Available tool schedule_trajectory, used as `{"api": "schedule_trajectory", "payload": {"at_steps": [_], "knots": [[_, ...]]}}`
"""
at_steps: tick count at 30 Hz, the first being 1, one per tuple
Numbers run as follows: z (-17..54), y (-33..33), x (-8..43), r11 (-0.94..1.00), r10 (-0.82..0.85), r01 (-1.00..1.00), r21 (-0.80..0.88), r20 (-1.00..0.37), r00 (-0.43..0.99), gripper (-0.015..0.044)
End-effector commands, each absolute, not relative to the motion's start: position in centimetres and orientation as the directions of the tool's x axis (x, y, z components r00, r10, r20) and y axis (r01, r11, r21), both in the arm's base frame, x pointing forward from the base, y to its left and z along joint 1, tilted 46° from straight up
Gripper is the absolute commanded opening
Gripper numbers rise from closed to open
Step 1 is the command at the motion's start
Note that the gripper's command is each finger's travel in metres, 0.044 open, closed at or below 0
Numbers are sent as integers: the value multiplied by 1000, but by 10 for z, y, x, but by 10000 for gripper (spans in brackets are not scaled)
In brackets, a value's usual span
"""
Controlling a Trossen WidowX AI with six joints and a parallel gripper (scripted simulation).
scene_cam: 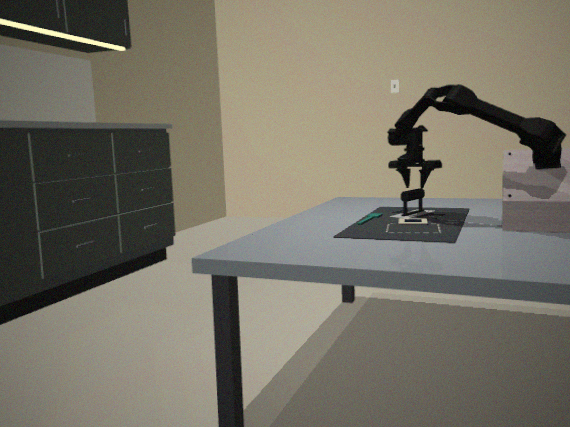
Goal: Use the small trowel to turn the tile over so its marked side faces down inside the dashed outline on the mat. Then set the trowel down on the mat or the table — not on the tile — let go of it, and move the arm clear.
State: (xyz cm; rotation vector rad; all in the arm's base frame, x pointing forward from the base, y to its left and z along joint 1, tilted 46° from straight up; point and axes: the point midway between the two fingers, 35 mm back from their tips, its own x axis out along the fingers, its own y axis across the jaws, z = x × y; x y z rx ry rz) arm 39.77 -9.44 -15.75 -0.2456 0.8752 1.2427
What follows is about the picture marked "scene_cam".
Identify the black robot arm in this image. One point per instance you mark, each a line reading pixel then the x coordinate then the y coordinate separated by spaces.
pixel 541 135

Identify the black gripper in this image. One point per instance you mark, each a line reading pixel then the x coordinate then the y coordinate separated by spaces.
pixel 427 166

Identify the cream square tile with dark centre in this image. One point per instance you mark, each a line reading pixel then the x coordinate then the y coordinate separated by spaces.
pixel 413 221

